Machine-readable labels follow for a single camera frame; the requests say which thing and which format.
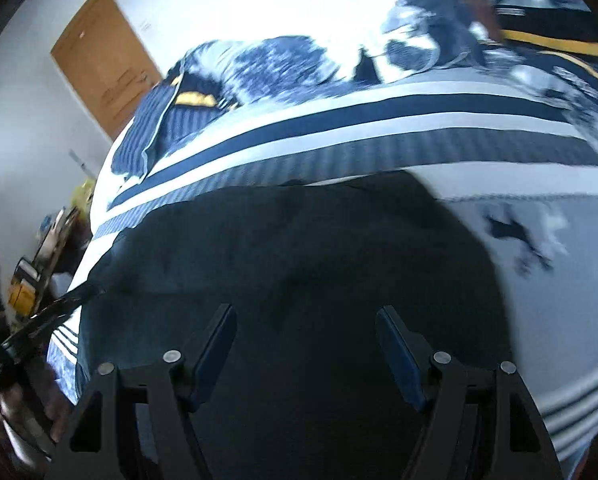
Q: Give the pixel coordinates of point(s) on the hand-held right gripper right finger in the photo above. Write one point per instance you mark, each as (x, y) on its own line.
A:
(400, 355)

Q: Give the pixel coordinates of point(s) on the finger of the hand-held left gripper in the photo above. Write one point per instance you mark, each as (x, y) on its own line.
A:
(54, 315)

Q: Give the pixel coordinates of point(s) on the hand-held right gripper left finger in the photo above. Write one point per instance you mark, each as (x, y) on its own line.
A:
(214, 345)

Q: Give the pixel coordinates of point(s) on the black puffer jacket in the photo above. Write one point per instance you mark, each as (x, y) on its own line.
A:
(289, 270)

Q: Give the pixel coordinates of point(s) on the person's left hand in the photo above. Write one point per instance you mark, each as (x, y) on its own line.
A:
(54, 405)

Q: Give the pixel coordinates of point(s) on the yellow box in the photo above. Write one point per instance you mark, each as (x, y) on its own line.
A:
(21, 294)

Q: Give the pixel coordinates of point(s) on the white and black small appliance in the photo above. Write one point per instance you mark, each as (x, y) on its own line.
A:
(29, 267)

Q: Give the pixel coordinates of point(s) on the cluttered dark side table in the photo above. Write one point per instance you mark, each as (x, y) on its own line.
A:
(54, 245)

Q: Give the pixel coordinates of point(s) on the yellow plastic bag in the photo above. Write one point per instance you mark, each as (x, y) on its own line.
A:
(85, 195)

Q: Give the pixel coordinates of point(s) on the blue pinstriped pillow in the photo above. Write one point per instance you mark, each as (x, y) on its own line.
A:
(159, 125)

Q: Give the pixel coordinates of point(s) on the blue striped deer-print bed sheet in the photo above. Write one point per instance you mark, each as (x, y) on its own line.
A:
(379, 125)

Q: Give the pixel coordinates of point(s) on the brown wooden door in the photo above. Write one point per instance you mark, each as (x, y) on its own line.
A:
(104, 60)

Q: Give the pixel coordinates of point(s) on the white and blue tree-print duvet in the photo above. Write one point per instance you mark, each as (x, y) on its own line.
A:
(299, 55)

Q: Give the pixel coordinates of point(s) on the deer-print pillow with yellow stripe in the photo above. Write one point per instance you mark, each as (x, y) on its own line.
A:
(574, 90)
(549, 20)

